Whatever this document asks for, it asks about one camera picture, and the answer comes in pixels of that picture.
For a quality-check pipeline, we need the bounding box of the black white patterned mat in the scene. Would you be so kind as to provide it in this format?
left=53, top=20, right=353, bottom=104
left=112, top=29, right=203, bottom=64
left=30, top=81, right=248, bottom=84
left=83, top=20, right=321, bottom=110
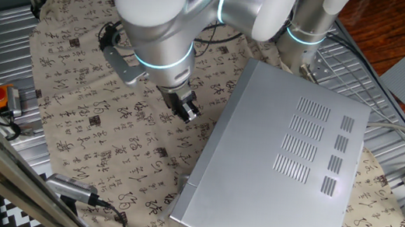
left=0, top=167, right=59, bottom=227

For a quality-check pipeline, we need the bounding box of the silver microwave door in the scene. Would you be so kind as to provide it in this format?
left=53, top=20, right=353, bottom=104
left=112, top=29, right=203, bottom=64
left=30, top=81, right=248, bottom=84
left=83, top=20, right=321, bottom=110
left=161, top=49, right=261, bottom=227

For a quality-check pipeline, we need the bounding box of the silver microwave body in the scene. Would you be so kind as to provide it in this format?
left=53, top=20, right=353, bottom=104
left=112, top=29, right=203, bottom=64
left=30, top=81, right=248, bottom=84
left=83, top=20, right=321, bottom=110
left=167, top=51, right=376, bottom=227

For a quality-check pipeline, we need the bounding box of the black camera cable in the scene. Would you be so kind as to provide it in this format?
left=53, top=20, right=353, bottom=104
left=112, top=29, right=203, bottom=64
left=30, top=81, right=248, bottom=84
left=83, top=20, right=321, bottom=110
left=93, top=197, right=132, bottom=227

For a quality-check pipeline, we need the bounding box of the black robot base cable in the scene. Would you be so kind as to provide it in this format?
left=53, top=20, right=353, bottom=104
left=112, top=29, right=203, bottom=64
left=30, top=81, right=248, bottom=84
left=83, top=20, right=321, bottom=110
left=310, top=30, right=405, bottom=160

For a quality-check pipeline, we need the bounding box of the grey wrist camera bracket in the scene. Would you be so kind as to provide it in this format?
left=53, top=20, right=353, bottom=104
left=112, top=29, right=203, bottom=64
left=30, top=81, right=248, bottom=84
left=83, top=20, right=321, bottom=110
left=92, top=19, right=156, bottom=89

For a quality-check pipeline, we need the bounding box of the silver camera on mount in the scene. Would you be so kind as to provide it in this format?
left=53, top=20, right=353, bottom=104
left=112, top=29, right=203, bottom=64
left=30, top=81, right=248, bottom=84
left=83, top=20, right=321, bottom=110
left=43, top=172, right=103, bottom=208

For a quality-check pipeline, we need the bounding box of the beige calligraphy print cloth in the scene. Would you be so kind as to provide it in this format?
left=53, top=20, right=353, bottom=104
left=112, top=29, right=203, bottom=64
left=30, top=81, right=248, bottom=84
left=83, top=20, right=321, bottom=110
left=3, top=0, right=405, bottom=227

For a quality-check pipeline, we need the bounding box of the aluminium frame beam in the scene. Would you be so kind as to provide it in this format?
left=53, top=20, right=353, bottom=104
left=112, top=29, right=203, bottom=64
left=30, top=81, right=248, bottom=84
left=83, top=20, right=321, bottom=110
left=0, top=107, right=120, bottom=227

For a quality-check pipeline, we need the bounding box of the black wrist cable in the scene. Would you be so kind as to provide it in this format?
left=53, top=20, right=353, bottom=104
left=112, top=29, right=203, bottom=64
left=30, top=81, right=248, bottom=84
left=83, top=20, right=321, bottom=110
left=191, top=18, right=245, bottom=63

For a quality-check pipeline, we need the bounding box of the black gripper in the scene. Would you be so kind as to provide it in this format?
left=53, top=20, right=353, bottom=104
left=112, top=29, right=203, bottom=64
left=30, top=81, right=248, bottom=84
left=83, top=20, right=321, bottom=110
left=153, top=78, right=205, bottom=127

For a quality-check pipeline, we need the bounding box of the brass base connector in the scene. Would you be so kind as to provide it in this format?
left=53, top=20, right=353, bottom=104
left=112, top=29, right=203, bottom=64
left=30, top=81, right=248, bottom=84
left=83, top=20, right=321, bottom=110
left=297, top=63, right=318, bottom=83

